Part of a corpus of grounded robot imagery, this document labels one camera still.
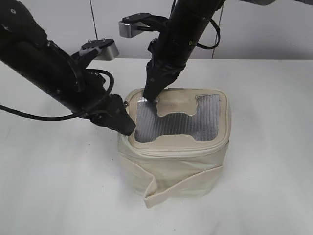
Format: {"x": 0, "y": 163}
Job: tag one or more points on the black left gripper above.
{"x": 92, "y": 101}

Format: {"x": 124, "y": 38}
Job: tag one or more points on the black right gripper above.
{"x": 161, "y": 72}

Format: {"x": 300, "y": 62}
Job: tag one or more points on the cream canvas zipper bag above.
{"x": 179, "y": 144}

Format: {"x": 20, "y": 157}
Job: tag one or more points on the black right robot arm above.
{"x": 173, "y": 47}

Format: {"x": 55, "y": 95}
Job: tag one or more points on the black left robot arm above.
{"x": 25, "y": 47}

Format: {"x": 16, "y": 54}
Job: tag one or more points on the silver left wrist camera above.
{"x": 106, "y": 49}

